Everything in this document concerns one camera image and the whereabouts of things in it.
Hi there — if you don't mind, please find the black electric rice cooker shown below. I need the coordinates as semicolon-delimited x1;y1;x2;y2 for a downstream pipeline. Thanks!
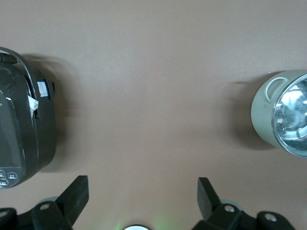
0;46;57;190

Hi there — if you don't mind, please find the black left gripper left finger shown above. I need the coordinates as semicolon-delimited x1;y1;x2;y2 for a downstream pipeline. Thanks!
31;175;90;230

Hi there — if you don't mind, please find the brown table cover mat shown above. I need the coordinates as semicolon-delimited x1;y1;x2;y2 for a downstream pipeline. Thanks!
0;0;307;230

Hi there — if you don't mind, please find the grey-green cooking pot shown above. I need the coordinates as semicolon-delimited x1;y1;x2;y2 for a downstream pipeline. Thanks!
251;69;307;159

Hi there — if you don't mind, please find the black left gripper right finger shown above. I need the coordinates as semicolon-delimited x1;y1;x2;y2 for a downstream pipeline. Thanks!
193;177;243;230

